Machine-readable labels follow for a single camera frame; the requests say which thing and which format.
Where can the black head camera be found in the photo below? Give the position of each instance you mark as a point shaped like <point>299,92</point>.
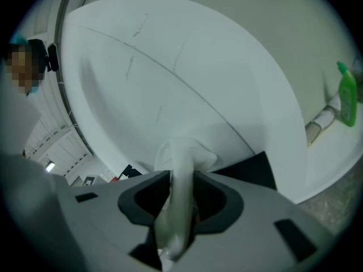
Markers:
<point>53,58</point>

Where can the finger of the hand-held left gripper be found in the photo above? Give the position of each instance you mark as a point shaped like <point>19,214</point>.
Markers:
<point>113,222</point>

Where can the green plastic bottle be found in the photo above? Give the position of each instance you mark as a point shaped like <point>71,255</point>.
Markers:
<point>348,98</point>

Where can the person's head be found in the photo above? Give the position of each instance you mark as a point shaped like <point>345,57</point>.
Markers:
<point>21,67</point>

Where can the white pipe with grey end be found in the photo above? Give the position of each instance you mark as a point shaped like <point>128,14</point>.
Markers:
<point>323,120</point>

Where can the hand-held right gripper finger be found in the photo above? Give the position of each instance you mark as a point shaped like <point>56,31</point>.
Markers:
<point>249,231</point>

